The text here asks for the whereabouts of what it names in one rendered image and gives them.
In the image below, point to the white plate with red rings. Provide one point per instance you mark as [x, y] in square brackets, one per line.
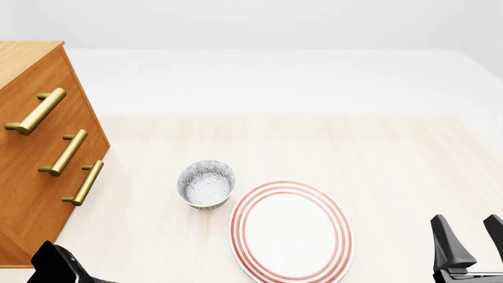
[292, 233]

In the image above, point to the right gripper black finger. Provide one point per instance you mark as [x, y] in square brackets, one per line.
[448, 247]
[496, 231]

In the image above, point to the wooden cabinet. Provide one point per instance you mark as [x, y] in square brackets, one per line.
[15, 62]

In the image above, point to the grey patterned bowl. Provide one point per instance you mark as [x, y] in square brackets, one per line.
[204, 188]

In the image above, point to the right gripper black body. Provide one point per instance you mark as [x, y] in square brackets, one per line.
[471, 277]

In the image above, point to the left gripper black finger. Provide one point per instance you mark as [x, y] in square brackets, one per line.
[55, 265]

